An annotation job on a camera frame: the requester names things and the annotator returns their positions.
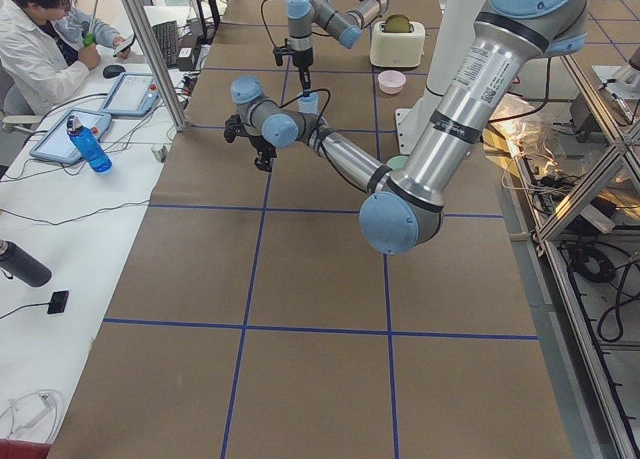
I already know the light blue plastic cup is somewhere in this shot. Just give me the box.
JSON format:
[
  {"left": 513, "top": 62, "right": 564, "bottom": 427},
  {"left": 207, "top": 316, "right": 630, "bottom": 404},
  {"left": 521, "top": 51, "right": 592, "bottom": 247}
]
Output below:
[{"left": 297, "top": 91, "right": 319, "bottom": 114}]

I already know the pink bowl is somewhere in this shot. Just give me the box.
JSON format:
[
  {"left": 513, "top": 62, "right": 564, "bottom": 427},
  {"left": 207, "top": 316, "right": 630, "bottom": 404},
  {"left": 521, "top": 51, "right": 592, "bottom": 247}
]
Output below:
[{"left": 377, "top": 70, "right": 406, "bottom": 95}]

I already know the cream toaster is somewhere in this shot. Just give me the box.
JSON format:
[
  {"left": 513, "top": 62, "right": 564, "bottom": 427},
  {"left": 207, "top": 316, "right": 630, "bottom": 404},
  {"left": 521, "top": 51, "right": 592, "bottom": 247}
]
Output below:
[{"left": 369, "top": 21, "right": 426, "bottom": 69}]

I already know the small silver clamp block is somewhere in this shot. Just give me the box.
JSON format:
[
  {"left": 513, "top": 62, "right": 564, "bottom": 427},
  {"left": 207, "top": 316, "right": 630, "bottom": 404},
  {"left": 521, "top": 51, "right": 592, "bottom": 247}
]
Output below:
[{"left": 151, "top": 144, "right": 168, "bottom": 163}]

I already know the toast slice in toaster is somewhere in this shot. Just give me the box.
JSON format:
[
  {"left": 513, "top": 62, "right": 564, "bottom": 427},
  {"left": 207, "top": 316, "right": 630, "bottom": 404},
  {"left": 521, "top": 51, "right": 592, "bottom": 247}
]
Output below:
[{"left": 383, "top": 14, "right": 412, "bottom": 34}]

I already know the mint green bowl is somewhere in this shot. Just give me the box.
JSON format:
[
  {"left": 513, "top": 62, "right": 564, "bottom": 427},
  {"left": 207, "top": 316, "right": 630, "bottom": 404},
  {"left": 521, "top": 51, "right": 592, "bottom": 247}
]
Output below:
[{"left": 386, "top": 155, "right": 409, "bottom": 172}]

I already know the far teach pendant tablet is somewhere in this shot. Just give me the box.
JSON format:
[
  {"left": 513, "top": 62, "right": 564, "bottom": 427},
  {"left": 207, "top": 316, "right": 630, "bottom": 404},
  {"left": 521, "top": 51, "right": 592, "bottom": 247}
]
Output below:
[{"left": 100, "top": 73, "right": 159, "bottom": 117}]

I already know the teach pendant tablet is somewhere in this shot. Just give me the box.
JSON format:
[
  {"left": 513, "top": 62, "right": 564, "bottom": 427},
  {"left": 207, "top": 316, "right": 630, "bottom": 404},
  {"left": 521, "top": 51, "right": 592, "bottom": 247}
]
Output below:
[
  {"left": 100, "top": 73, "right": 159, "bottom": 117},
  {"left": 29, "top": 108, "right": 112, "bottom": 165}
]

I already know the black keyboard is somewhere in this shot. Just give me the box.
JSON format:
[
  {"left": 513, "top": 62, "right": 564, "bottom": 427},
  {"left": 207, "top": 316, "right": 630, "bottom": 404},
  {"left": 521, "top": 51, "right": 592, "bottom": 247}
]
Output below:
[{"left": 152, "top": 20, "right": 178, "bottom": 68}]

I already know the black computer mouse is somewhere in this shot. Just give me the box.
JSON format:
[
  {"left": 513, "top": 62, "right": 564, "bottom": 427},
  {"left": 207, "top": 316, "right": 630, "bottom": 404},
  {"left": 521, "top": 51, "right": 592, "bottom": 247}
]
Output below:
[{"left": 102, "top": 64, "right": 126, "bottom": 79}]

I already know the blue water bottle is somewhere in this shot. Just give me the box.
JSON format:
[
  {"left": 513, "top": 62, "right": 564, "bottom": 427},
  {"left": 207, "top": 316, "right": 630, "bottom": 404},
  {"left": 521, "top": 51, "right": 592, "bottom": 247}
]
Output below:
[{"left": 66, "top": 114, "right": 112, "bottom": 173}]

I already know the black smartphone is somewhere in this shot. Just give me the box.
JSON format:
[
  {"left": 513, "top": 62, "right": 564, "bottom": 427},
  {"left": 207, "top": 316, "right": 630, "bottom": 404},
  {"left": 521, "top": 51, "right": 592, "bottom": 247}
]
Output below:
[{"left": 113, "top": 34, "right": 136, "bottom": 57}]

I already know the near teach pendant tablet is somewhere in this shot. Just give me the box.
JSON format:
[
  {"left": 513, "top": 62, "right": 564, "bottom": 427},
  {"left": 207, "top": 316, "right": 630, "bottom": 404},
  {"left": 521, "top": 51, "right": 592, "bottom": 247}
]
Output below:
[{"left": 29, "top": 108, "right": 112, "bottom": 165}]

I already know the person in white coat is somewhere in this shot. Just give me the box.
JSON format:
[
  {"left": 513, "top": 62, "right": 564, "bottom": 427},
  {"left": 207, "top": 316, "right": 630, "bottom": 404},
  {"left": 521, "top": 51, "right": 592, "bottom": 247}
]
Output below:
[{"left": 1, "top": 0, "right": 129, "bottom": 114}]

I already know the small black square device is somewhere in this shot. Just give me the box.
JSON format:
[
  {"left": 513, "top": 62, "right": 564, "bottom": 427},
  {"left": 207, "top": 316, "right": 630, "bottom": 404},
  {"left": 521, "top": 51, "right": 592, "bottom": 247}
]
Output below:
[{"left": 47, "top": 290, "right": 69, "bottom": 315}]

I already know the black thermos bottle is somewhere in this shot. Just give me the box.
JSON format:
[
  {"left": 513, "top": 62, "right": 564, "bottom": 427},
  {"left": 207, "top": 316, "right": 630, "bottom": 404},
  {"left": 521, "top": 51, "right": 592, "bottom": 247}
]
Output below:
[{"left": 1, "top": 240, "right": 52, "bottom": 287}]

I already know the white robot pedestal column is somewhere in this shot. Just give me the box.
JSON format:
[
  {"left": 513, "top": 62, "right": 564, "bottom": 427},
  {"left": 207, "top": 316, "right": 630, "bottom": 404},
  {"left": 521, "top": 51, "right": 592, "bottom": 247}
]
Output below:
[{"left": 395, "top": 0, "right": 486, "bottom": 156}]

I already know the aluminium frame post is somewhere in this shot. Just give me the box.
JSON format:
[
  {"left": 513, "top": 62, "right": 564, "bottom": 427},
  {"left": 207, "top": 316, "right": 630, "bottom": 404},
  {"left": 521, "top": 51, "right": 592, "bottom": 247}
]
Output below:
[{"left": 121, "top": 0, "right": 187, "bottom": 132}]

